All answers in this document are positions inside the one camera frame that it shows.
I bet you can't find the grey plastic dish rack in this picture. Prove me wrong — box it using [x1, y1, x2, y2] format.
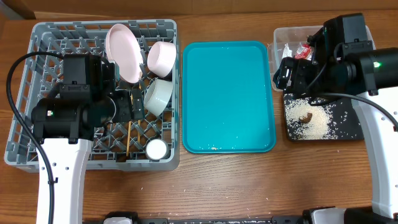
[16, 19, 180, 171]

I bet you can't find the brown food scrap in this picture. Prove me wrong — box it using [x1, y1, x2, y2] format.
[298, 113, 313, 124]

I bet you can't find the large white round plate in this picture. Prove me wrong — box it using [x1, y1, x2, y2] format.
[105, 24, 143, 83]

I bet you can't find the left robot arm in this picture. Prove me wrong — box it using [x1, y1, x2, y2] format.
[31, 54, 144, 223]

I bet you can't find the black plastic tray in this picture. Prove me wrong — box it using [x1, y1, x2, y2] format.
[282, 91, 365, 142]

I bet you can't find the clear plastic bin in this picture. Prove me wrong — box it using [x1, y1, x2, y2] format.
[273, 17, 375, 92]

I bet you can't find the crumpled white wrapper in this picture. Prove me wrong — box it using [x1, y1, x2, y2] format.
[281, 44, 293, 59]

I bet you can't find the white paper cup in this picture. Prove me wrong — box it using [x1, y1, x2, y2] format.
[145, 139, 170, 161]

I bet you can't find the teal plastic serving tray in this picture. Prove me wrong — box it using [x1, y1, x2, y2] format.
[182, 40, 276, 154]

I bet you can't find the small pink bowl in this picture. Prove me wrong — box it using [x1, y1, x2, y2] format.
[147, 41, 177, 78]

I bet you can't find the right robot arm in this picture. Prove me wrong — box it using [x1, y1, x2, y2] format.
[273, 13, 397, 223]

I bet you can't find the grey round bowl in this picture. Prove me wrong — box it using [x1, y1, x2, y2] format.
[144, 79, 173, 116]

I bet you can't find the red snack wrapper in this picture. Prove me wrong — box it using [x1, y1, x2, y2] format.
[294, 44, 313, 60]

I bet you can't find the white rice pile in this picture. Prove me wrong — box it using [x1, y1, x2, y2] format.
[284, 98, 358, 141]

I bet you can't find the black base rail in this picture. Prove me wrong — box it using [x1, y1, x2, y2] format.
[102, 211, 312, 224]

